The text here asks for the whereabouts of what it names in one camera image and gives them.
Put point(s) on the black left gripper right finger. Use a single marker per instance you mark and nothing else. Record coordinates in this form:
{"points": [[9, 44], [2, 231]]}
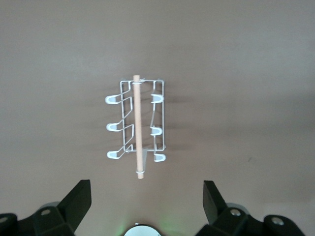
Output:
{"points": [[229, 221]]}

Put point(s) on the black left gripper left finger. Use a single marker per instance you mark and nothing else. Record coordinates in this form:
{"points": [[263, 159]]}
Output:
{"points": [[56, 218]]}

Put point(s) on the brown table cover sheet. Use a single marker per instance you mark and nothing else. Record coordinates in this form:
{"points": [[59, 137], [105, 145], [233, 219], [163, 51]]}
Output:
{"points": [[221, 73]]}

